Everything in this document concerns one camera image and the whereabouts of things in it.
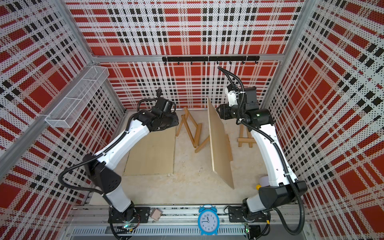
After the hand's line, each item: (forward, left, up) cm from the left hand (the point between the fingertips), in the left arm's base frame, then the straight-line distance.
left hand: (178, 120), depth 81 cm
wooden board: (-9, +18, -24) cm, 31 cm away
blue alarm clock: (-44, -16, -22) cm, 52 cm away
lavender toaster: (-25, -48, -23) cm, 59 cm away
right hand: (-2, -24, +10) cm, 26 cm away
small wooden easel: (+4, -47, -26) cm, 54 cm away
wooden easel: (+1, -9, -22) cm, 24 cm away
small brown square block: (-41, +10, -23) cm, 49 cm away
